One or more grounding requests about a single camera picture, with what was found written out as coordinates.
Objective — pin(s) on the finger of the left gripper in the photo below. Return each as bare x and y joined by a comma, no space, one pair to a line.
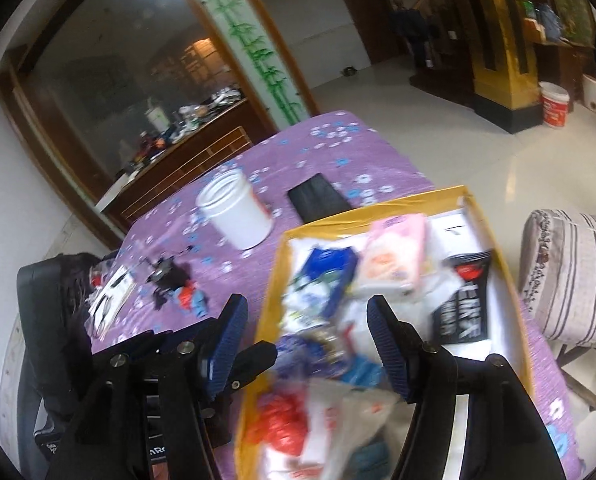
249,364

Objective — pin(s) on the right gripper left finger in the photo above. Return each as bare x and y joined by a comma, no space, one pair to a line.
145,406

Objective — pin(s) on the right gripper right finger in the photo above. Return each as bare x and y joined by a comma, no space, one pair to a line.
505,436

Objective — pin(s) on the red plastic bag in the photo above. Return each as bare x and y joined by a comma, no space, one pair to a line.
281,423

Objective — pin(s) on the blue floral tissue pack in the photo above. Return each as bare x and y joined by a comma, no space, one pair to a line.
313,295

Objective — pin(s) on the red and blue sponge pack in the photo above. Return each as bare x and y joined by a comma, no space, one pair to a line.
363,373

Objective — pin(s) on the black snack bag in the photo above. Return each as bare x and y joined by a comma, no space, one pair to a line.
463,318

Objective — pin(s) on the pink tissue pack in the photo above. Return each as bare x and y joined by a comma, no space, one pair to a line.
393,256

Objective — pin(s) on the blue white patterned bag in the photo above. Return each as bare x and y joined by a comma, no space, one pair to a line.
320,352

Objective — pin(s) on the white bag red lettering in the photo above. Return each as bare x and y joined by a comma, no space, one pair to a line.
346,437

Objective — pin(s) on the small red wrapper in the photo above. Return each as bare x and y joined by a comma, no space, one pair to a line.
184,297

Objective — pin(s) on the yellow cardboard box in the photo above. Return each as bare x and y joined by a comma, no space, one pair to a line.
355,222

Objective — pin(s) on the lined notepad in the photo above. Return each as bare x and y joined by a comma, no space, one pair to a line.
111,289

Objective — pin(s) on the black cylindrical motor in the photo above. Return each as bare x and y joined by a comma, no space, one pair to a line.
166,276

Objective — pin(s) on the black backpack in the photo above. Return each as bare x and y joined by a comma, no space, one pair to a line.
75,289

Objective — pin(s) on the white plastic jar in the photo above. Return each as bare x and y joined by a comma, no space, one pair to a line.
231,205

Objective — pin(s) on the black smartphone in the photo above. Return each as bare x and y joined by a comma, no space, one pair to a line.
316,199

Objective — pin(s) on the striped cushioned stool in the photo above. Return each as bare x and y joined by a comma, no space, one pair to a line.
557,279

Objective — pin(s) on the wooden sideboard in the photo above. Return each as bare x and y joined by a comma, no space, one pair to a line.
120,103

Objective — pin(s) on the white red bucket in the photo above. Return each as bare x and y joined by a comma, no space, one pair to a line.
555,104

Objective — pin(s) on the white small bin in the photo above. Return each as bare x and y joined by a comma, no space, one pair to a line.
589,92

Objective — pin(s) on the bamboo painted panel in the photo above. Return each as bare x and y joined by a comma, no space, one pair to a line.
260,60

